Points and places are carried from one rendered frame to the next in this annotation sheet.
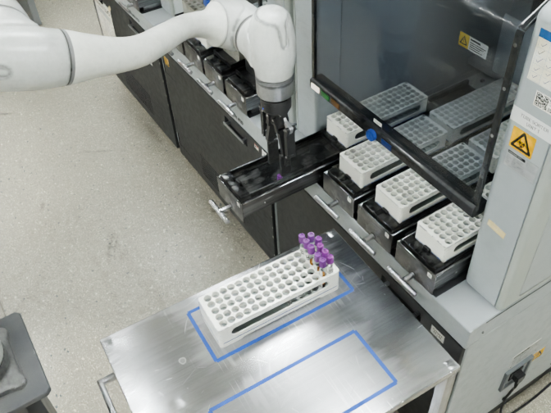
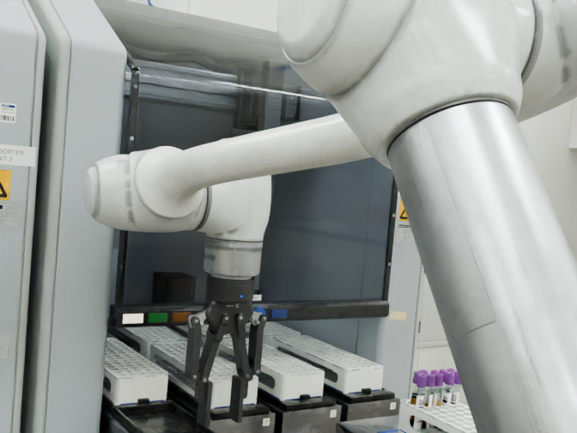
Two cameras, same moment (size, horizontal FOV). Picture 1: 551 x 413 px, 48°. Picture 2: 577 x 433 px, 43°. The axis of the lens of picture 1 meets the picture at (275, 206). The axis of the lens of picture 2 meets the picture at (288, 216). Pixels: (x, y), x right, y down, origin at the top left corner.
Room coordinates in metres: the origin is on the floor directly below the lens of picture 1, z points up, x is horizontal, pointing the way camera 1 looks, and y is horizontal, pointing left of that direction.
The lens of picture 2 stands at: (1.22, 1.13, 1.24)
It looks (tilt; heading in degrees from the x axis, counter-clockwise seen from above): 3 degrees down; 267
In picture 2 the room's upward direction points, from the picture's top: 5 degrees clockwise
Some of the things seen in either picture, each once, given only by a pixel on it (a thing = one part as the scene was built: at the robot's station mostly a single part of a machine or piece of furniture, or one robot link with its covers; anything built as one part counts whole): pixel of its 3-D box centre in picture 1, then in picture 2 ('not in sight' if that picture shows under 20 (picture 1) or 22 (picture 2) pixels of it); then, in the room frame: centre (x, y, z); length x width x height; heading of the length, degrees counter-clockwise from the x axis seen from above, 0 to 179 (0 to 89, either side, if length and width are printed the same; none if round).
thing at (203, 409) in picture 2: (273, 152); (204, 402); (1.26, 0.00, 0.88); 0.03 x 0.01 x 0.07; 120
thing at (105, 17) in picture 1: (105, 28); not in sight; (2.84, 0.78, 0.43); 0.27 x 0.02 x 0.36; 30
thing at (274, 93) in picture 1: (275, 83); (232, 258); (1.23, -0.02, 1.11); 0.09 x 0.09 x 0.06
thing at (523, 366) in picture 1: (517, 375); not in sight; (0.89, -0.67, 0.29); 0.11 x 0.03 x 0.10; 120
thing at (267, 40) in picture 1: (269, 40); (230, 188); (1.24, -0.01, 1.22); 0.13 x 0.11 x 0.16; 31
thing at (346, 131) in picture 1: (377, 115); (114, 370); (1.45, -0.31, 0.83); 0.30 x 0.10 x 0.06; 120
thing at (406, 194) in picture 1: (432, 182); (264, 368); (1.15, -0.41, 0.83); 0.30 x 0.10 x 0.06; 120
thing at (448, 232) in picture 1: (475, 217); (323, 364); (1.02, -0.48, 0.83); 0.30 x 0.10 x 0.06; 120
